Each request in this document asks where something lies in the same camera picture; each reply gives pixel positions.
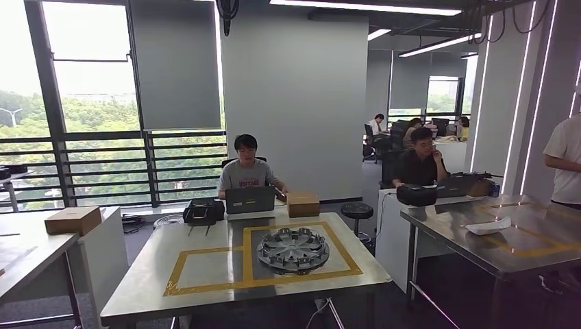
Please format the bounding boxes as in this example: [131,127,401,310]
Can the black power adapter with cables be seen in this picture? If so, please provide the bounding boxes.
[121,214,147,235]

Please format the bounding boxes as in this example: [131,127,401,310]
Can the grey metal railing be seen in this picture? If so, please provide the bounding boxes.
[0,130,228,208]

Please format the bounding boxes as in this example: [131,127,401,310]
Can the steel workbench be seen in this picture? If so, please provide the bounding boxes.
[0,232,84,329]
[99,212,393,329]
[400,195,581,329]

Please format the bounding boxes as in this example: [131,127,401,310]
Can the black bag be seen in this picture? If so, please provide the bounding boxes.
[396,183,438,208]

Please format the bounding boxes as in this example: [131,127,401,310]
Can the grey roller blind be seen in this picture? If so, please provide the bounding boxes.
[129,0,222,131]

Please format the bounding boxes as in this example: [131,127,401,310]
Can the white desk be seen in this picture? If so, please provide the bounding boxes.
[375,187,489,295]
[0,206,130,329]
[181,199,327,223]

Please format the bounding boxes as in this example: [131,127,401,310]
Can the black controller with antennas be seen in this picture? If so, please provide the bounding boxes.
[182,198,226,237]
[435,171,505,199]

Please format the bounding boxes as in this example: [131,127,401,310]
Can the black hanging cables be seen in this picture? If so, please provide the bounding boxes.
[215,0,240,37]

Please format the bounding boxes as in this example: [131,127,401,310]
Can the black round stool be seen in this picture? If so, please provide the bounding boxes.
[340,202,375,247]
[153,215,185,230]

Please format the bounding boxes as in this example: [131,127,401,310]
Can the grey plastic wheel hubcap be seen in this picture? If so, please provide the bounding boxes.
[256,227,331,276]

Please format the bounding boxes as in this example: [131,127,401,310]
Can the grey laptop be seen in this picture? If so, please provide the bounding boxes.
[225,186,276,215]

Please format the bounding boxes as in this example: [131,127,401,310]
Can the yellow marking tape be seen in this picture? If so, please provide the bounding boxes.
[476,202,581,259]
[163,221,364,297]

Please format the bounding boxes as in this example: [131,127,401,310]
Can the grey metal table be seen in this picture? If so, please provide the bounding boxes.
[0,170,35,213]

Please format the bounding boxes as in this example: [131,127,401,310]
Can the brown cardboard box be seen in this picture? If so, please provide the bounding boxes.
[44,206,103,237]
[467,179,495,198]
[286,191,321,219]

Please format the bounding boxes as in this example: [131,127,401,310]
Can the white plastic car part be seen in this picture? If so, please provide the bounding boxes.
[465,216,512,236]

